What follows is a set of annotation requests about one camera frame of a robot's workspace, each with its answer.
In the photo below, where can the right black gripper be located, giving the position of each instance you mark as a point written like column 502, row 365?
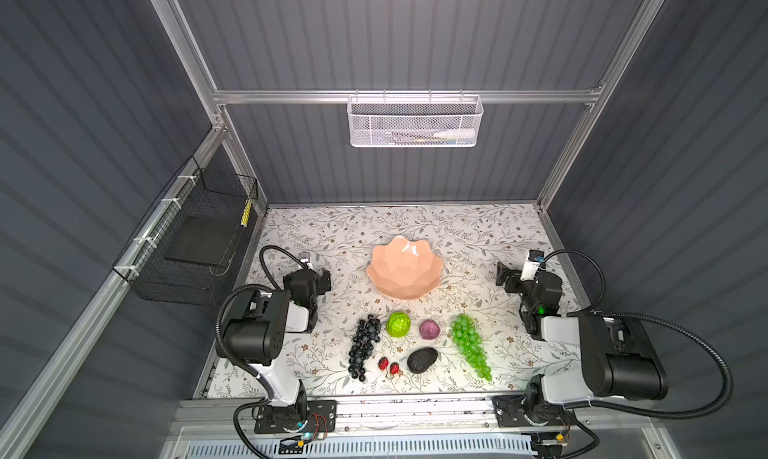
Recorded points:
column 510, row 280

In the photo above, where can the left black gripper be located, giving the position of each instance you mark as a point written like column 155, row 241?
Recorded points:
column 323, row 281

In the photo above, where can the dark purple grape bunch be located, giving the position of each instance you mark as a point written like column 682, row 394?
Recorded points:
column 367, row 336

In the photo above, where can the green grape bunch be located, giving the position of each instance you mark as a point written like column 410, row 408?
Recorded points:
column 469, row 343

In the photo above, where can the pink faceted fruit bowl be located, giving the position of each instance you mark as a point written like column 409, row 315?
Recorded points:
column 405, row 269

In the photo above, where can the bright green round fruit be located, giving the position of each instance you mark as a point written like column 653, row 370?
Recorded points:
column 398, row 324

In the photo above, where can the red cherry pair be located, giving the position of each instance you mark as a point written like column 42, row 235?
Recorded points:
column 391, row 369

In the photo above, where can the purple round fruit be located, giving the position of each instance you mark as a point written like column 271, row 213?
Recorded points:
column 429, row 330

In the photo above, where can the dark avocado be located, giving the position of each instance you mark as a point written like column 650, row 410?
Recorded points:
column 420, row 360

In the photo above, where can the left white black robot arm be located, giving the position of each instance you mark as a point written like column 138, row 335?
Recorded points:
column 252, row 323

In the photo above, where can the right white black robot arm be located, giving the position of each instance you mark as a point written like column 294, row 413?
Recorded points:
column 617, row 358

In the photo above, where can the yellow tag on basket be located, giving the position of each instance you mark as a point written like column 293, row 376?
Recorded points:
column 246, row 213

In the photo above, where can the floral table mat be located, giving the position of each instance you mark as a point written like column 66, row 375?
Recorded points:
column 471, row 239

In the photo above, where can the white marker in basket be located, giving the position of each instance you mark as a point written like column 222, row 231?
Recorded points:
column 459, row 134

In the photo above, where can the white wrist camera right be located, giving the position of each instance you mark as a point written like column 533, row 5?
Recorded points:
column 531, row 264

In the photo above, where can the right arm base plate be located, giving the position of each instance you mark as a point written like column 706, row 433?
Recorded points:
column 518, row 411

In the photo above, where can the black wire basket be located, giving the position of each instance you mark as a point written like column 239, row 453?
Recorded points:
column 191, row 250

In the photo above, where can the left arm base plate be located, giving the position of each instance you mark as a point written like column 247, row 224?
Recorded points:
column 314, row 416

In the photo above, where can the aluminium front rail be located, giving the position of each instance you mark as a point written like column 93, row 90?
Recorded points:
column 358, row 414

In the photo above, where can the white wire mesh basket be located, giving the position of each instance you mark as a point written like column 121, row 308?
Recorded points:
column 408, row 120

